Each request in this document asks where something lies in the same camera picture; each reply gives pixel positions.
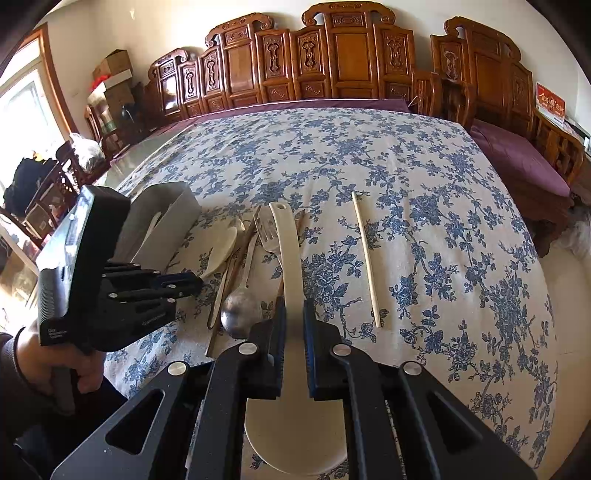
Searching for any dark wooden chair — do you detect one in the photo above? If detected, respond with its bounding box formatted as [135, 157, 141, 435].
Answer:
[23, 141, 112, 241]

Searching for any cardboard box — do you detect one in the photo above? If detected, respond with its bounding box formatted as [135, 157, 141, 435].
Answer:
[92, 49, 134, 80]

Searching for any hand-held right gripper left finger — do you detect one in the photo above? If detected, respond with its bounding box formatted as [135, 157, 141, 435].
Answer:
[50, 298, 289, 480]

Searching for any metal spoon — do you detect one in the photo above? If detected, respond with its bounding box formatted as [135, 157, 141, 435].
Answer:
[220, 231, 263, 339]
[207, 216, 247, 330]

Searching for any short purple seat cushion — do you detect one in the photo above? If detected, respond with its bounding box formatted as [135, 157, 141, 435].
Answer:
[468, 119, 571, 198]

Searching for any window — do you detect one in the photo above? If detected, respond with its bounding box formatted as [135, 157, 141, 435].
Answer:
[0, 25, 79, 195]

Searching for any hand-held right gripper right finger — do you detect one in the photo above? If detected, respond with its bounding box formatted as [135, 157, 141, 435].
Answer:
[302, 298, 539, 480]

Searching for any long purple seat cushion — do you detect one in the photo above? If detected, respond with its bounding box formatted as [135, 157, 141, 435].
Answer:
[152, 98, 411, 137]

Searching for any metal fork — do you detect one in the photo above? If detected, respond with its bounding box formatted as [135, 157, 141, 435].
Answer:
[253, 210, 283, 278]

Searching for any person's left forearm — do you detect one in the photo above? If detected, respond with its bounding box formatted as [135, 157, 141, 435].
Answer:
[0, 330, 61, 444]

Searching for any long carved wooden bench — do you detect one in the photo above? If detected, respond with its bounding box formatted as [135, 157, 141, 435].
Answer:
[143, 2, 444, 125]

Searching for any blue floral tablecloth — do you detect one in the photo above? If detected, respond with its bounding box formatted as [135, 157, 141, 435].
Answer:
[104, 108, 559, 480]

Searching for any grey metal tray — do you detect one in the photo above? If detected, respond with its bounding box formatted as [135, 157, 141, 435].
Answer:
[112, 181, 200, 274]

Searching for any cream rice paddle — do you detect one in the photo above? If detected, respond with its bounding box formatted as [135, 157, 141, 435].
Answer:
[244, 202, 350, 477]

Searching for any red box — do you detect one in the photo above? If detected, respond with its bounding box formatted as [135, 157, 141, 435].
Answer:
[534, 82, 568, 127]

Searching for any carved wooden armchair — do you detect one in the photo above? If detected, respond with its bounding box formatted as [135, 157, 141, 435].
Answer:
[429, 16, 587, 259]

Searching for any grey fluffy thing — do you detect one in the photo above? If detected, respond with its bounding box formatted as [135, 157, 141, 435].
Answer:
[561, 203, 591, 259]

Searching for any black bag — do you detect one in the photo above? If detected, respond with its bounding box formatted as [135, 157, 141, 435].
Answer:
[4, 157, 54, 217]

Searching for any cream plastic spoon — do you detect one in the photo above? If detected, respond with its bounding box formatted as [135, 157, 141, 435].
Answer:
[199, 226, 239, 278]

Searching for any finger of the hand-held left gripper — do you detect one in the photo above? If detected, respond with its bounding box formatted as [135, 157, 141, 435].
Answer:
[108, 284, 180, 308]
[105, 262, 204, 296]

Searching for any person's left hand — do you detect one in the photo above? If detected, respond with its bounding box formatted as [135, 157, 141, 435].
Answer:
[14, 318, 106, 393]

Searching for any white plastic bag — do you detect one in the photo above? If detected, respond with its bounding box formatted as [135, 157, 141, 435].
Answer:
[69, 133, 105, 174]

